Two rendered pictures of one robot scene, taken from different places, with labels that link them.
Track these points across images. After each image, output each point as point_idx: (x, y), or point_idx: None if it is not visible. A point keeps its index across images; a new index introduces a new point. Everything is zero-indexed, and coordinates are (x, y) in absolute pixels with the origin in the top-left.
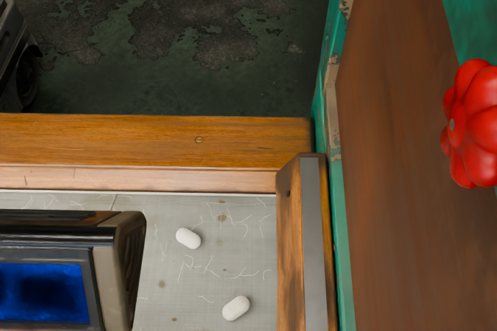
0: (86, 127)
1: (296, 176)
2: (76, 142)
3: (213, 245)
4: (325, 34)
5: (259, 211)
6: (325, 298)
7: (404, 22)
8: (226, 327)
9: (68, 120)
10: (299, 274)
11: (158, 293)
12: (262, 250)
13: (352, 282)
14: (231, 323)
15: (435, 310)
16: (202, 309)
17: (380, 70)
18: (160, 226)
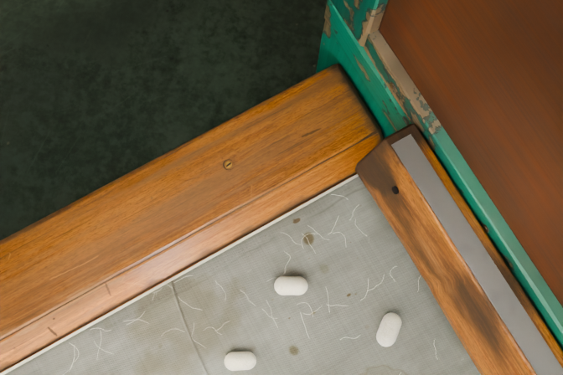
0: (80, 224)
1: (400, 168)
2: (82, 251)
3: (319, 275)
4: None
5: (344, 208)
6: (510, 290)
7: None
8: (389, 352)
9: (49, 228)
10: (469, 278)
11: (296, 362)
12: (374, 250)
13: (532, 261)
14: (390, 346)
15: None
16: (353, 351)
17: (542, 67)
18: (247, 289)
